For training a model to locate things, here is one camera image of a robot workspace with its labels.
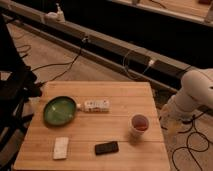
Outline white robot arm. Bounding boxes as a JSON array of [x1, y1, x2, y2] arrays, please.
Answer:
[[160, 68, 213, 132]]

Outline wooden table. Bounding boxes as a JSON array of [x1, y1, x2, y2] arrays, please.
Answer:
[[14, 81, 170, 171]]

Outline white cup with red drink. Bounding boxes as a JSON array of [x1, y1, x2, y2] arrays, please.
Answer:
[[130, 114, 149, 137]]

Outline black smartphone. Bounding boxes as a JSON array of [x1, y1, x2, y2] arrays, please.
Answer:
[[95, 141, 119, 155]]

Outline white sponge block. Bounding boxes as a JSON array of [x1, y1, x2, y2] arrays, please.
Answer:
[[53, 137, 69, 160]]

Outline black chair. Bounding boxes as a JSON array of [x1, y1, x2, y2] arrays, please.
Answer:
[[0, 13, 44, 171]]

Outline black floor cable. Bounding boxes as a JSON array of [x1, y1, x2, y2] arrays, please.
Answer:
[[16, 39, 88, 83]]

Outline white cable loop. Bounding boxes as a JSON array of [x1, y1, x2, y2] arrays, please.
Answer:
[[121, 49, 156, 81]]

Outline black cables by robot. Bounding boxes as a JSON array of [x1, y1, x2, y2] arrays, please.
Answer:
[[170, 111, 213, 171]]

